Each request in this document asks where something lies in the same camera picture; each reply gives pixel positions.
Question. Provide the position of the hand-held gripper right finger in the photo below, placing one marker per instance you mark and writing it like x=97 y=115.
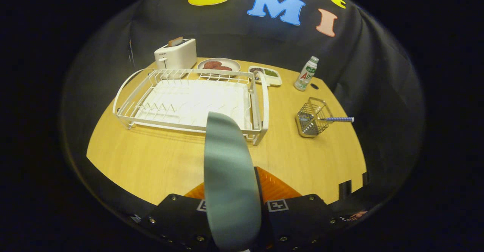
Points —
x=298 y=221

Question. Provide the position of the red meat patty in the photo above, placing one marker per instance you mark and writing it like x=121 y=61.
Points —
x=224 y=68
x=211 y=64

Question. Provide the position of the white toaster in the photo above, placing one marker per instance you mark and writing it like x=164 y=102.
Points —
x=177 y=55

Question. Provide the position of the beige plate with meat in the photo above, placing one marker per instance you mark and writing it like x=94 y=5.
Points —
x=230 y=63

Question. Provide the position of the black backdrop cloth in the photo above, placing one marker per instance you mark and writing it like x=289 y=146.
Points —
x=227 y=33

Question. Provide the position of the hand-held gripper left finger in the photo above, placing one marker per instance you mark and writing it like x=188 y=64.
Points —
x=177 y=218

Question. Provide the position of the white green-label drink bottle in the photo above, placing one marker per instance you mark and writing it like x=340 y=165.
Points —
x=305 y=75

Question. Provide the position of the white divided bean tray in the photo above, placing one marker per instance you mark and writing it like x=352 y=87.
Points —
x=274 y=80

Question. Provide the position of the toast bread slice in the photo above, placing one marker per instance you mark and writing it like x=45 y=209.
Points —
x=175 y=41

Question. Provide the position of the pale green plate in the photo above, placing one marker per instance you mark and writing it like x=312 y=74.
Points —
x=230 y=184

